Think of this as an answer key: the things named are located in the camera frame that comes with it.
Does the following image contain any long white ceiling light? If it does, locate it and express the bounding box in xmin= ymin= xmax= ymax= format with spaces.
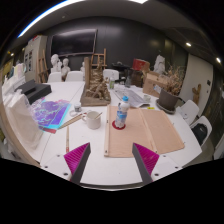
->
xmin=18 ymin=0 xmax=149 ymax=38

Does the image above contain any brown cardboard box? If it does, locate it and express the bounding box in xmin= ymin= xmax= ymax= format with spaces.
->
xmin=142 ymin=70 xmax=168 ymax=98

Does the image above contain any small black flat box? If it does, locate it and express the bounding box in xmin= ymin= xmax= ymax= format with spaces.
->
xmin=14 ymin=79 xmax=37 ymax=95

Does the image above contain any large black flat box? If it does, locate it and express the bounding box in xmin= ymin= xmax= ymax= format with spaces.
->
xmin=25 ymin=83 xmax=53 ymax=105

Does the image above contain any white cloth bag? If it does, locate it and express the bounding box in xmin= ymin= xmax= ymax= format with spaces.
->
xmin=4 ymin=93 xmax=44 ymax=149

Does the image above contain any small paint jar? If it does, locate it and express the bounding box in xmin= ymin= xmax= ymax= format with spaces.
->
xmin=73 ymin=102 xmax=83 ymax=113

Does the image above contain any flat round red coaster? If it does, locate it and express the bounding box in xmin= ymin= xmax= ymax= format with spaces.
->
xmin=111 ymin=119 xmax=127 ymax=131

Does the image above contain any colourful painted sheet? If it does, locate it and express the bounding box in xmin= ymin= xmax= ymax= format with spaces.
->
xmin=31 ymin=98 xmax=72 ymax=134

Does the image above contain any grey printed newspaper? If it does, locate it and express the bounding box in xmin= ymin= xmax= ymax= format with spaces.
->
xmin=113 ymin=84 xmax=150 ymax=109

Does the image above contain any beige canvas mat with slats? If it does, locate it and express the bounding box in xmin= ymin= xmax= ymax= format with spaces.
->
xmin=103 ymin=104 xmax=186 ymax=158

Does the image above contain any wooden figure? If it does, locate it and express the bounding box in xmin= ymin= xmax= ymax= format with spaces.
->
xmin=191 ymin=83 xmax=202 ymax=105

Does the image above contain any wooden easel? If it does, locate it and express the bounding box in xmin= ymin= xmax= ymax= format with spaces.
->
xmin=38 ymin=49 xmax=49 ymax=84
xmin=89 ymin=48 xmax=108 ymax=70

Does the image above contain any white cabinet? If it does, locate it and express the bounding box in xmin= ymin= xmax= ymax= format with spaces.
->
xmin=23 ymin=34 xmax=48 ymax=84

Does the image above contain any white plaster bust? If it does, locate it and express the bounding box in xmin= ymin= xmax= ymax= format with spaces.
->
xmin=60 ymin=57 xmax=72 ymax=76
xmin=49 ymin=53 xmax=62 ymax=74

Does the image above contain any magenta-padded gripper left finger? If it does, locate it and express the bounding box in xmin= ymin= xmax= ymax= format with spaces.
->
xmin=42 ymin=142 xmax=92 ymax=185

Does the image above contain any white plastic chair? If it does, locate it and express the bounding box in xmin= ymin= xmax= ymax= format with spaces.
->
xmin=47 ymin=71 xmax=64 ymax=83
xmin=64 ymin=70 xmax=84 ymax=83
xmin=175 ymin=99 xmax=200 ymax=126
xmin=189 ymin=115 xmax=213 ymax=147
xmin=102 ymin=68 xmax=120 ymax=83

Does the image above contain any red box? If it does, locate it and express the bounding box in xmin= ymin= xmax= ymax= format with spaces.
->
xmin=132 ymin=58 xmax=151 ymax=72

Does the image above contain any long wooden paintbrush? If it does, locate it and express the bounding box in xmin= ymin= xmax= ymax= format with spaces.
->
xmin=65 ymin=125 xmax=70 ymax=154

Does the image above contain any grey glass bottle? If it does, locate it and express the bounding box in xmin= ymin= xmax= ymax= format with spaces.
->
xmin=124 ymin=75 xmax=132 ymax=88

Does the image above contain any black wall screen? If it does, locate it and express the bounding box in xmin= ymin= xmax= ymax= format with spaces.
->
xmin=50 ymin=28 xmax=98 ymax=57

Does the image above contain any white bottle with blue cap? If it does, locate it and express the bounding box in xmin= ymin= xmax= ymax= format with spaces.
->
xmin=114 ymin=95 xmax=131 ymax=129

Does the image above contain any black backpack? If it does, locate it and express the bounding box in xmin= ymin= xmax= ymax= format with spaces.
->
xmin=192 ymin=123 xmax=209 ymax=146

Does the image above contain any dry plant in grey pot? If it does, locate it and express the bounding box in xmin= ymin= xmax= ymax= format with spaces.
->
xmin=155 ymin=64 xmax=185 ymax=115

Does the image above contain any white ceramic mug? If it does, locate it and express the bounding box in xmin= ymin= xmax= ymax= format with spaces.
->
xmin=81 ymin=110 xmax=102 ymax=131

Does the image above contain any white plaster statue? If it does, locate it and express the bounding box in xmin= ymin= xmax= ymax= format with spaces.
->
xmin=153 ymin=54 xmax=167 ymax=75

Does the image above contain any wooden sculpture on board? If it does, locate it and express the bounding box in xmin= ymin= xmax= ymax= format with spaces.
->
xmin=79 ymin=56 xmax=112 ymax=108

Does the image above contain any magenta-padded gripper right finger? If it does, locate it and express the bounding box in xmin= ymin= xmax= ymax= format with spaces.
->
xmin=131 ymin=142 xmax=183 ymax=186

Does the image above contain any wooden stick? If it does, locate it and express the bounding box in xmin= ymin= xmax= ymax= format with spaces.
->
xmin=58 ymin=113 xmax=86 ymax=130

